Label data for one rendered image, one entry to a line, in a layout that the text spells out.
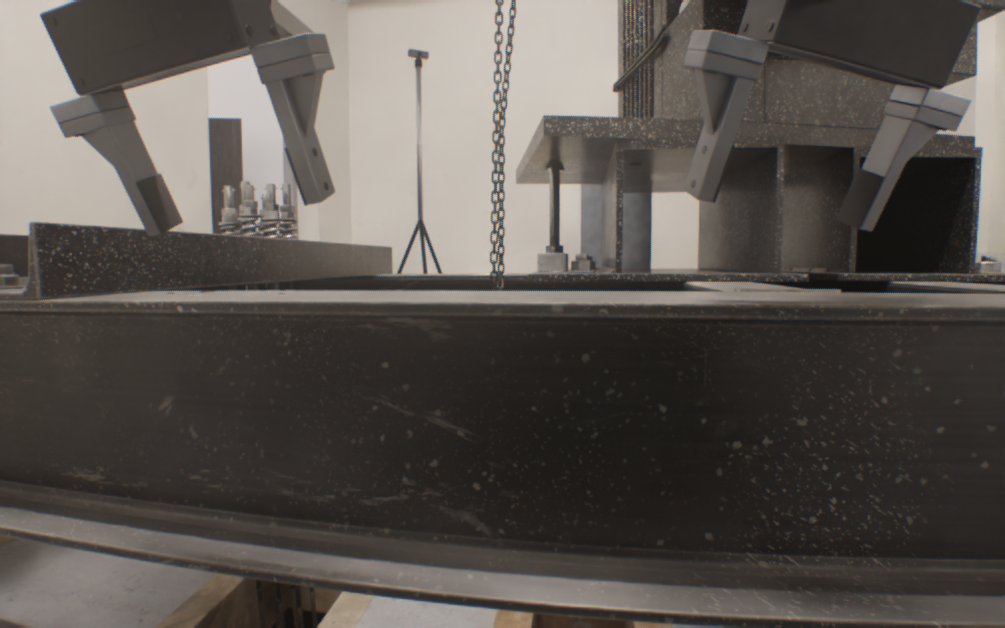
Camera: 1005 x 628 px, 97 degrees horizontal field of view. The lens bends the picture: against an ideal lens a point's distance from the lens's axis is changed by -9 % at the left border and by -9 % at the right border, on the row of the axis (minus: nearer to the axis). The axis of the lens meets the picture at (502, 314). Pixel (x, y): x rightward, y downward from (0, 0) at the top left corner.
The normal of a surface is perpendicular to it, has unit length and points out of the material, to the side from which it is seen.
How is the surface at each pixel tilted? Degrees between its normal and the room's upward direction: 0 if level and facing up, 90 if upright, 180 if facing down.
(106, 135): 113
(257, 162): 90
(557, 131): 90
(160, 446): 90
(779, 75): 90
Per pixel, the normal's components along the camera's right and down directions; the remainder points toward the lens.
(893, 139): -0.98, -0.11
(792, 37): 0.07, 0.49
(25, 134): 0.99, 0.01
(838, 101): 0.07, 0.11
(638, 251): -0.29, 0.11
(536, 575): 0.00, -0.99
